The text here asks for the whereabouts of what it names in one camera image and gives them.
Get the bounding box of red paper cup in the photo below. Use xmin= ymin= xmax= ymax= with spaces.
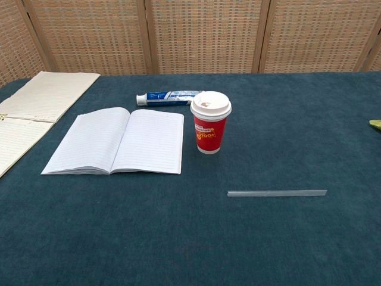
xmin=193 ymin=114 xmax=229 ymax=155

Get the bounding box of white plastic cup lid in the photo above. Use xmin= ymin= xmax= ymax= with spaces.
xmin=190 ymin=91 xmax=232 ymax=118

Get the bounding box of white lined open notebook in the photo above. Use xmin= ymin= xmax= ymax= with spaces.
xmin=40 ymin=107 xmax=185 ymax=176

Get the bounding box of blue white toothpaste tube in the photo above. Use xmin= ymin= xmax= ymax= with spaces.
xmin=136 ymin=90 xmax=206 ymax=107

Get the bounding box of teal felt table mat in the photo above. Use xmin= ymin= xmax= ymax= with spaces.
xmin=0 ymin=71 xmax=381 ymax=286

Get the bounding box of woven folding screen panel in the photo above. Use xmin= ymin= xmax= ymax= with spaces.
xmin=252 ymin=0 xmax=381 ymax=74
xmin=0 ymin=0 xmax=50 ymax=88
xmin=145 ymin=0 xmax=270 ymax=75
xmin=354 ymin=26 xmax=381 ymax=72
xmin=16 ymin=0 xmax=154 ymax=77

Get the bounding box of cream lined open notepad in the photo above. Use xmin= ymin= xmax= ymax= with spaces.
xmin=0 ymin=70 xmax=101 ymax=179

